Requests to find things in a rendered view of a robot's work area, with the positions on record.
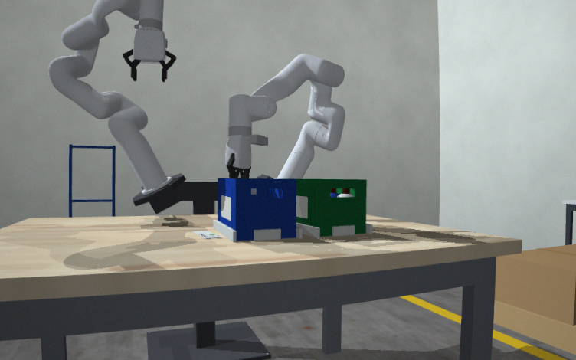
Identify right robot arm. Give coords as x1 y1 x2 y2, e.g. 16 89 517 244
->
48 0 172 195

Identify white paper pick list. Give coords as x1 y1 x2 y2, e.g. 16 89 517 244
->
192 231 222 239

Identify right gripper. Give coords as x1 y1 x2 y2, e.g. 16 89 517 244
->
123 27 176 82

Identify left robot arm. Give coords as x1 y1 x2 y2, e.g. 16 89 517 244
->
228 54 345 179

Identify green bottle crate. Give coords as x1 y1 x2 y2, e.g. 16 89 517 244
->
296 179 367 237

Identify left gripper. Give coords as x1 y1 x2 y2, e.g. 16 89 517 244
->
225 135 251 178

